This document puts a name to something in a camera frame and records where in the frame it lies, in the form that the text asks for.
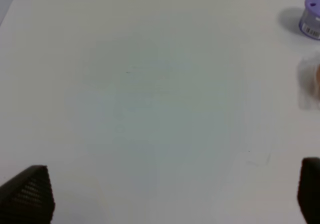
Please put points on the purple lidded clear jar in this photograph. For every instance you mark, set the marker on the purple lidded clear jar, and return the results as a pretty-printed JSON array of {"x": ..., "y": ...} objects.
[{"x": 309, "y": 23}]

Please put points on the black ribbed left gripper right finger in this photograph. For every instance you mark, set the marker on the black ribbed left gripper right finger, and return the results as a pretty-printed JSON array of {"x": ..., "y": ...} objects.
[{"x": 308, "y": 190}]

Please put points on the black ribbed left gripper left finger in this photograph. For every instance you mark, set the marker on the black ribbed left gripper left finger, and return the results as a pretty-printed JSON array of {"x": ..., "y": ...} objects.
[{"x": 28, "y": 197}]

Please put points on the toy fruit tart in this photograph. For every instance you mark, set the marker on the toy fruit tart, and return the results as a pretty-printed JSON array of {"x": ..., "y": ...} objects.
[{"x": 308, "y": 78}]

